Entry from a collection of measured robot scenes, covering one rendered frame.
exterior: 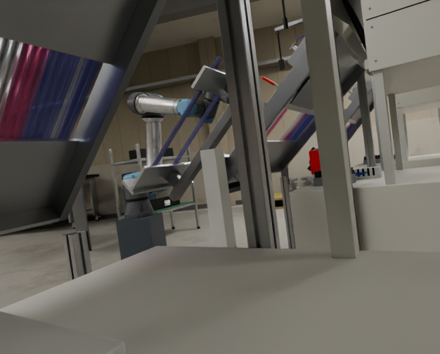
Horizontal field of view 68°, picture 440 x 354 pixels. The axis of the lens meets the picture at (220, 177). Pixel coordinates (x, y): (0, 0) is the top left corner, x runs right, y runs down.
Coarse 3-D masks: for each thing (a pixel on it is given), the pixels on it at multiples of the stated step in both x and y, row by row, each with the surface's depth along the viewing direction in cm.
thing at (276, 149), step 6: (270, 144) 159; (276, 144) 167; (282, 144) 174; (288, 144) 183; (294, 144) 191; (270, 150) 167; (276, 150) 175; (282, 150) 183; (288, 150) 192; (270, 156) 174; (276, 156) 183; (282, 156) 191; (270, 162) 182; (276, 162) 192
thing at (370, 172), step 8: (352, 0) 139; (360, 0) 140; (360, 8) 148; (360, 16) 157; (352, 168) 131; (368, 168) 140; (376, 168) 138; (288, 176) 203; (320, 176) 136; (352, 176) 128; (360, 176) 142; (368, 176) 140; (376, 176) 138; (320, 184) 135
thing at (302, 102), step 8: (336, 40) 127; (344, 48) 139; (344, 56) 146; (344, 64) 154; (352, 64) 162; (344, 72) 163; (352, 72) 172; (304, 80) 133; (344, 80) 172; (304, 88) 128; (296, 96) 128; (304, 96) 134; (288, 104) 139; (296, 104) 134; (304, 104) 141; (312, 104) 149; (304, 112) 163; (312, 112) 172
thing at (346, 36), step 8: (336, 24) 114; (344, 24) 112; (344, 32) 114; (352, 32) 119; (344, 40) 119; (352, 40) 124; (352, 48) 131; (360, 48) 137; (352, 56) 154; (360, 56) 145
